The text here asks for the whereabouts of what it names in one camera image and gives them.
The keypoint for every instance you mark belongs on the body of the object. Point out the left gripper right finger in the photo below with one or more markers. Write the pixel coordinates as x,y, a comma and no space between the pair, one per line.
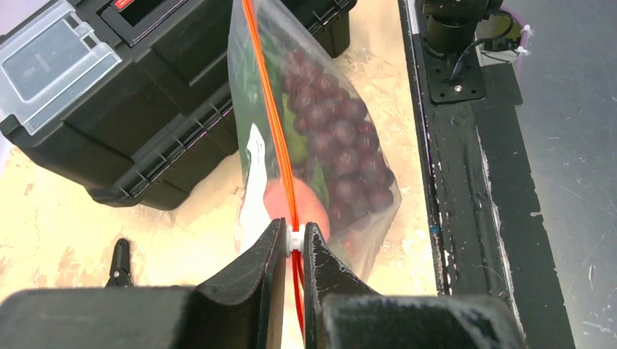
342,311

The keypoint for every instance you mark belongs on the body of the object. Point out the green toy cabbage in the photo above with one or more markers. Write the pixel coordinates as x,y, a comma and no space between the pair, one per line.
296,143

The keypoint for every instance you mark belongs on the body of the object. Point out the clear zip top bag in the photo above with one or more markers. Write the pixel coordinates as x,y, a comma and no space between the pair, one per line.
262,33

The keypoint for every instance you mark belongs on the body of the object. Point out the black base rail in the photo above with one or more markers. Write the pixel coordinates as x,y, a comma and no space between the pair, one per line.
485,224

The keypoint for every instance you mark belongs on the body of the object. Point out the black plastic toolbox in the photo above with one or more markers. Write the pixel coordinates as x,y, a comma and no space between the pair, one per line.
129,99

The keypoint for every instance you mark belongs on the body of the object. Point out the toy peach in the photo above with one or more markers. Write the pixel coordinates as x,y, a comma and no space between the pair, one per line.
309,207

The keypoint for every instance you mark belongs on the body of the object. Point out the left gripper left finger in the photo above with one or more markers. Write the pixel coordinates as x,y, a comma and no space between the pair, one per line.
241,306

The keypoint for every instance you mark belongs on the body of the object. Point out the purple toy grapes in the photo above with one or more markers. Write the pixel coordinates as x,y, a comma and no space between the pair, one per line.
345,167

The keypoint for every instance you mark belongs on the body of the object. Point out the black pliers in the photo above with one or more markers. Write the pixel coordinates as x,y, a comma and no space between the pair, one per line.
120,270

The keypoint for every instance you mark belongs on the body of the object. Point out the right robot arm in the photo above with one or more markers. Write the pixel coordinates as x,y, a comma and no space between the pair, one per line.
452,23

